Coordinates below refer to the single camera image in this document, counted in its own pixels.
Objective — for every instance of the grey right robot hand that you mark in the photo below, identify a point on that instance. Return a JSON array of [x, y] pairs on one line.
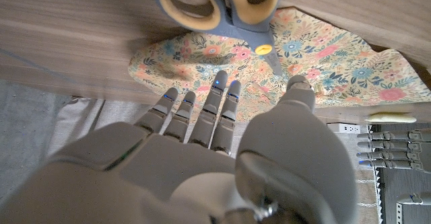
[[168, 170]]

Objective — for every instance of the grey scissors with yellow grips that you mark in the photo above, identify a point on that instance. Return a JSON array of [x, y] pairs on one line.
[[235, 25]]

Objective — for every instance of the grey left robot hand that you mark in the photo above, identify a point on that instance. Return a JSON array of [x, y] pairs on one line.
[[397, 150]]

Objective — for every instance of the beige striped curtain backdrop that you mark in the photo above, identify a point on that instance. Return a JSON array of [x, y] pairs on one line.
[[101, 116]]

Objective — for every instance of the white power strip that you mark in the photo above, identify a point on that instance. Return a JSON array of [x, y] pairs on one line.
[[343, 128]]

